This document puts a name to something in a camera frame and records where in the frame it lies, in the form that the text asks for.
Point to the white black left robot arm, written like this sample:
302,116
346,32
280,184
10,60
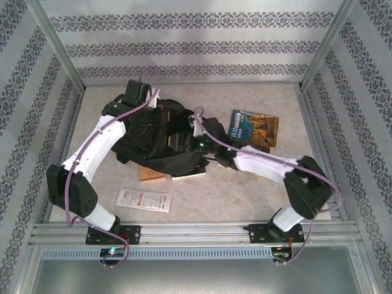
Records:
98,144

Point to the black backpack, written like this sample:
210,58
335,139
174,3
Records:
171,160

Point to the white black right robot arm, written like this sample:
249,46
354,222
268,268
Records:
263,165

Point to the white plastic stationery packet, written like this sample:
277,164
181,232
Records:
144,200

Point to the blue orange landscape book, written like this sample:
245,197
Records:
257,128

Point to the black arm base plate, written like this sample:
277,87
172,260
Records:
257,232
134,234

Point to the controller board with LED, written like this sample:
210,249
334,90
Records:
280,253
112,251

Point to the dark Three Days book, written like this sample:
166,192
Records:
263,150

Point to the brown kraft notebook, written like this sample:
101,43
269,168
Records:
151,176

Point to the aluminium frame post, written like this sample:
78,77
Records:
58,49
325,49

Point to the grey metal sheet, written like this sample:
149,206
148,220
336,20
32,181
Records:
196,278

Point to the long aluminium mounting rail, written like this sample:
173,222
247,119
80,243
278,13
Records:
196,234

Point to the aluminium side rail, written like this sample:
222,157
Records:
314,116
71,122

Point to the black book orange title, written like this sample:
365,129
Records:
186,176

